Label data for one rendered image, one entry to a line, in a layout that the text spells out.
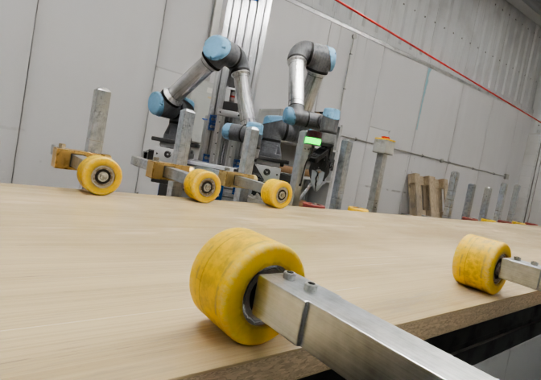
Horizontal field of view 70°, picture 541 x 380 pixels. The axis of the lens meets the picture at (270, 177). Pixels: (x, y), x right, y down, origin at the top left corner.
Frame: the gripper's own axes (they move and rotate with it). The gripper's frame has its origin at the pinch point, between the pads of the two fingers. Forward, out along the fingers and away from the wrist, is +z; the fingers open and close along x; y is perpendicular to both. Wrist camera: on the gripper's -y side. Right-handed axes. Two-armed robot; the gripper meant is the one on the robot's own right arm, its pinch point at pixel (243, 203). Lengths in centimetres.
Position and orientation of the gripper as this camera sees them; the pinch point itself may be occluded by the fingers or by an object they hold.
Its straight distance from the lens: 170.2
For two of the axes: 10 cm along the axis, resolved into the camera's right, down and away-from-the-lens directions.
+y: -6.1, -1.7, 7.7
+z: -1.9, 9.8, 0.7
